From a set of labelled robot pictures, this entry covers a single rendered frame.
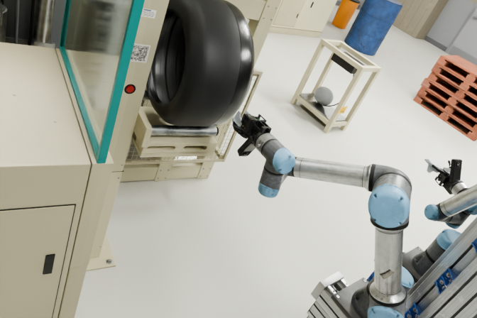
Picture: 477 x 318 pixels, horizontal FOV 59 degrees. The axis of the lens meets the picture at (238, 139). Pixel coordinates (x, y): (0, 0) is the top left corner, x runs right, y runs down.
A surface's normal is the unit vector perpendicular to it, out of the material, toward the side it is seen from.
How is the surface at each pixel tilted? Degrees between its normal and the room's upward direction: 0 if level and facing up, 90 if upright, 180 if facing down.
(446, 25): 90
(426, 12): 90
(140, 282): 0
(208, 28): 40
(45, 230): 90
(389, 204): 83
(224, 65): 63
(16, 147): 0
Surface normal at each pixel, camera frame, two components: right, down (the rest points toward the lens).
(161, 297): 0.34, -0.79
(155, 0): 0.44, 0.62
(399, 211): -0.46, 0.23
